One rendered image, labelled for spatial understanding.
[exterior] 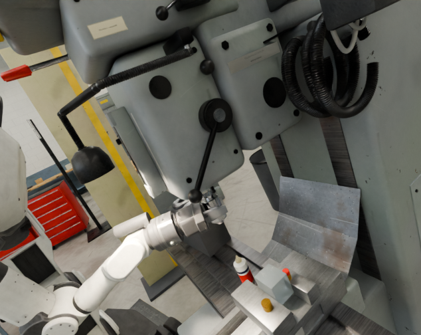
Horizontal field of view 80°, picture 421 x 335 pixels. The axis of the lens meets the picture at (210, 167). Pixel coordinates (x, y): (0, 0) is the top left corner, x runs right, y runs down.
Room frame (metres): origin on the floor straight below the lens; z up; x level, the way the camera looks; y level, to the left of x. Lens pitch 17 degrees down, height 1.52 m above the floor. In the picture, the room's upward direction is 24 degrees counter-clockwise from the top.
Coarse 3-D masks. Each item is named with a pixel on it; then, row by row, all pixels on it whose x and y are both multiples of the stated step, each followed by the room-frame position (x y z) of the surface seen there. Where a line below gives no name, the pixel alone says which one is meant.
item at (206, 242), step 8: (176, 200) 1.03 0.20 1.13; (184, 200) 1.01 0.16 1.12; (168, 208) 1.02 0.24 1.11; (176, 208) 0.96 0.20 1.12; (216, 224) 0.87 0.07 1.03; (200, 232) 0.84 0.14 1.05; (208, 232) 0.85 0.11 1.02; (216, 232) 0.87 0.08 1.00; (224, 232) 0.88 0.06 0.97; (184, 240) 1.00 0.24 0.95; (192, 240) 0.91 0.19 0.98; (200, 240) 0.84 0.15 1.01; (208, 240) 0.84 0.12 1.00; (216, 240) 0.86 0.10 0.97; (224, 240) 0.87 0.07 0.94; (200, 248) 0.88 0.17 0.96; (208, 248) 0.84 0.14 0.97; (216, 248) 0.85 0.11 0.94
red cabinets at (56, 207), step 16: (48, 192) 4.34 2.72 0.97; (64, 192) 4.47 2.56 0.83; (32, 208) 4.24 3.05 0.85; (48, 208) 4.30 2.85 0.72; (64, 208) 4.35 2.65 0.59; (80, 208) 4.75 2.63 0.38; (48, 224) 4.26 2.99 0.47; (64, 224) 4.31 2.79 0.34; (80, 224) 4.37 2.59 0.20; (32, 240) 4.19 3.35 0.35; (0, 256) 4.01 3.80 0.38
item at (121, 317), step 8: (112, 312) 1.24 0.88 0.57; (120, 312) 1.21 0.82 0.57; (128, 312) 1.19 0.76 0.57; (136, 312) 1.16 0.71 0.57; (120, 320) 1.15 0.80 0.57; (128, 320) 1.13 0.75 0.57; (136, 320) 1.10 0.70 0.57; (144, 320) 1.08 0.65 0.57; (120, 328) 1.10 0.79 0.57; (128, 328) 1.07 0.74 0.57; (136, 328) 1.05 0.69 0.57; (144, 328) 1.03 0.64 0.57; (152, 328) 1.01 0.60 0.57; (160, 328) 0.94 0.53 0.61
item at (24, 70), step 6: (48, 60) 0.64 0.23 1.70; (54, 60) 0.64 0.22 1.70; (60, 60) 0.64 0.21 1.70; (18, 66) 0.61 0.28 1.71; (24, 66) 0.61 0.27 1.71; (30, 66) 0.62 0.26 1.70; (36, 66) 0.62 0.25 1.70; (42, 66) 0.63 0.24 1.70; (6, 72) 0.60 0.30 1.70; (12, 72) 0.60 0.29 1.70; (18, 72) 0.61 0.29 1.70; (24, 72) 0.61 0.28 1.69; (30, 72) 0.62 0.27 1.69; (6, 78) 0.60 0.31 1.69; (12, 78) 0.60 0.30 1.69; (18, 78) 0.61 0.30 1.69
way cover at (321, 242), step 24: (288, 192) 0.85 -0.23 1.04; (312, 192) 0.75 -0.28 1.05; (336, 192) 0.67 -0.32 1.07; (360, 192) 0.61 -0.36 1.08; (288, 216) 0.83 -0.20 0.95; (312, 216) 0.73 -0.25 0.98; (336, 216) 0.66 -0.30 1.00; (288, 240) 0.78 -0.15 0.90; (312, 240) 0.70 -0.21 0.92; (336, 240) 0.63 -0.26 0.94; (336, 264) 0.60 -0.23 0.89
